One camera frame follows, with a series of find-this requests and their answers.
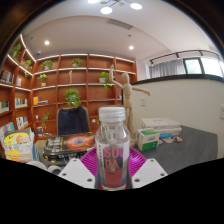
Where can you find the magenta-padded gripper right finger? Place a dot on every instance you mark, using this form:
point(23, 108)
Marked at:
point(148, 171)

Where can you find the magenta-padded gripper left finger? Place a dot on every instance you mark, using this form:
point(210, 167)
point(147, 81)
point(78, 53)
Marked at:
point(76, 171)

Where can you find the clear bottle with red label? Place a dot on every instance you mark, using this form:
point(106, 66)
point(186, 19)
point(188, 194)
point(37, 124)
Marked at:
point(112, 160)

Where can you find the stack of black books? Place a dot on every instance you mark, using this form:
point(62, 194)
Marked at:
point(66, 145)

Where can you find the small green and white box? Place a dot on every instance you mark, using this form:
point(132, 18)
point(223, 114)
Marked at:
point(148, 140)

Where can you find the stack of white flat boxes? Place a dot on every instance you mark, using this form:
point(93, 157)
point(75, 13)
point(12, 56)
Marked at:
point(161, 124)

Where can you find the dark office chair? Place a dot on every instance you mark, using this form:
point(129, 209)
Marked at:
point(71, 120)

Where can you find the stack of colourful books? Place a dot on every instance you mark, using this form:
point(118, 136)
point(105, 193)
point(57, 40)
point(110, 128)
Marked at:
point(18, 146)

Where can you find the wooden artist mannequin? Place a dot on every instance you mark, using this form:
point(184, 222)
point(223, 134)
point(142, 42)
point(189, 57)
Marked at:
point(127, 96)

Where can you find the orange wooden shelf unit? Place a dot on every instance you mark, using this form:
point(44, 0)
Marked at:
point(100, 95)

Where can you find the grey curtain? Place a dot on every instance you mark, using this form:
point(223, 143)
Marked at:
point(166, 68)

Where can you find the window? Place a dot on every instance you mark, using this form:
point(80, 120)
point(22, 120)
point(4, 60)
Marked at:
point(203, 66)

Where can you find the recessed ceiling light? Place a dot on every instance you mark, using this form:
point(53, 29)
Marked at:
point(131, 47)
point(46, 42)

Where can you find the ceiling air vent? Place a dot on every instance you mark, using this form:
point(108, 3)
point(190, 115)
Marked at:
point(120, 23)

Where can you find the branched ceiling lamp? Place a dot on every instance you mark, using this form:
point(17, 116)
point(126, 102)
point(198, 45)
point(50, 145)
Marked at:
point(106, 10)

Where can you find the white wall socket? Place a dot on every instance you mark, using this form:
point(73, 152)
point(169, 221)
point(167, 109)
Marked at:
point(143, 101)
point(222, 111)

